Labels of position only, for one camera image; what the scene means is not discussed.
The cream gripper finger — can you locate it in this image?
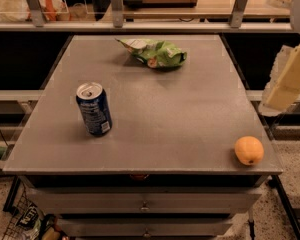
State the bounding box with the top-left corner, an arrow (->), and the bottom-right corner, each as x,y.
258,45 -> 300,116

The orange white snack bag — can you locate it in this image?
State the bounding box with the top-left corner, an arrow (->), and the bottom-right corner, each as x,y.
38,0 -> 67,21

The orange fruit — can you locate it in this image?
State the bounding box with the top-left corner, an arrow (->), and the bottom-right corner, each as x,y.
234,136 -> 264,166

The green rice chip bag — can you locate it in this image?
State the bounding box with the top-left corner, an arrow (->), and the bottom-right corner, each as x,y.
118,38 -> 187,69

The metal shelf rail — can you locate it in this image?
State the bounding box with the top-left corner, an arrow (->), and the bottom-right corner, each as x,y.
0,0 -> 293,33

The blue pepsi can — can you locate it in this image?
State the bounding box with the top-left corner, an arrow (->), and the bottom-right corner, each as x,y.
76,82 -> 112,136

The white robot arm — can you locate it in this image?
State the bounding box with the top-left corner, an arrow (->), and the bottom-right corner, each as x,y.
258,0 -> 300,116

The grey drawer cabinet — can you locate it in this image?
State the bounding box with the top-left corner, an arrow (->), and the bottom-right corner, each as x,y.
19,173 -> 269,240

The wire basket with snacks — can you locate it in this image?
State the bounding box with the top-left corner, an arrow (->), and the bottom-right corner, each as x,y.
2,182 -> 72,240

